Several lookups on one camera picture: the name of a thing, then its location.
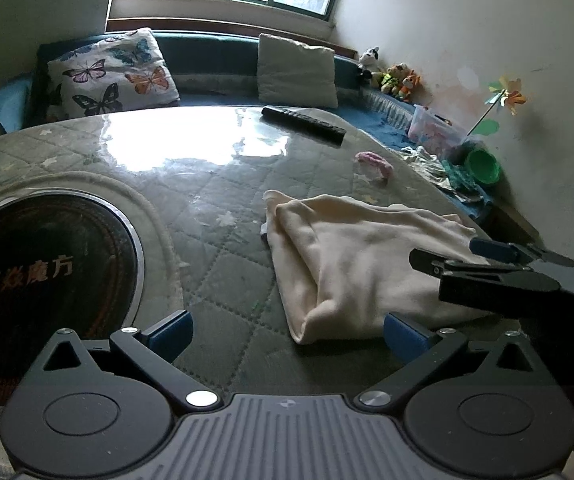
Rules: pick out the black white plush toy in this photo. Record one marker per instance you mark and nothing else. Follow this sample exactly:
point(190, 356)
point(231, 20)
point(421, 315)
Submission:
point(371, 72)

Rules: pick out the teal corner sofa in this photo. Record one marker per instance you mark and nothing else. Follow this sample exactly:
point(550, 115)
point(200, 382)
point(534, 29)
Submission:
point(208, 70)

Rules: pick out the cream knit garment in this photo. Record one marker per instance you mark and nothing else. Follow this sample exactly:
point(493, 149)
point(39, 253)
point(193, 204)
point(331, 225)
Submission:
point(341, 265)

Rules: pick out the round black induction cooktop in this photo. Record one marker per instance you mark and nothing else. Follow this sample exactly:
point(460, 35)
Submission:
point(68, 259)

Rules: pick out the black remote control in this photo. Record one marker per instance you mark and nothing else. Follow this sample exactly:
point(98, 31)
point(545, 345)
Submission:
point(304, 124)

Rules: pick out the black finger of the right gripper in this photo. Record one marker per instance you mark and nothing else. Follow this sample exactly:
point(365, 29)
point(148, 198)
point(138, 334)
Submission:
point(508, 291)
point(516, 253)

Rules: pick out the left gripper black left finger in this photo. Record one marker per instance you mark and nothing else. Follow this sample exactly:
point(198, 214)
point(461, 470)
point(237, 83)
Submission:
point(131, 371)

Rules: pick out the colourful paper pinwheel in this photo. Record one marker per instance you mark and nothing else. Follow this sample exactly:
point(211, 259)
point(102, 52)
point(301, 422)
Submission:
point(505, 94)

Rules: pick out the plain grey pillow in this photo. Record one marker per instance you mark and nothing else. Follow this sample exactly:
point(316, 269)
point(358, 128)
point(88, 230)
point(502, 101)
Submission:
point(292, 73)

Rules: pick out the butterfly print pillow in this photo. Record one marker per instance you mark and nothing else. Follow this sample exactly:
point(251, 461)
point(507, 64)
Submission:
point(115, 74)

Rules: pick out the orange green plush toys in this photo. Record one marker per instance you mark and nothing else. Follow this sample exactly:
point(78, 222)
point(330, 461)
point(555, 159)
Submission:
point(400, 81)

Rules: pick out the crumpled white patterned cloth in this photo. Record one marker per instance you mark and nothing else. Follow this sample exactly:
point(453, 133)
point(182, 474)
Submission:
point(427, 166)

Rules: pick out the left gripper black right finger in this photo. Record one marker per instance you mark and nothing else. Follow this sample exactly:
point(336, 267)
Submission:
point(455, 372)

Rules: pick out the green plastic bowl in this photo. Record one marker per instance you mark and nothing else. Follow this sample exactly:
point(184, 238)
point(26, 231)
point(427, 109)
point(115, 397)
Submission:
point(483, 166)

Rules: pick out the clear plastic storage box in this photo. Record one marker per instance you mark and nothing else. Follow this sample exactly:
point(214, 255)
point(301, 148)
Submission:
point(437, 135)

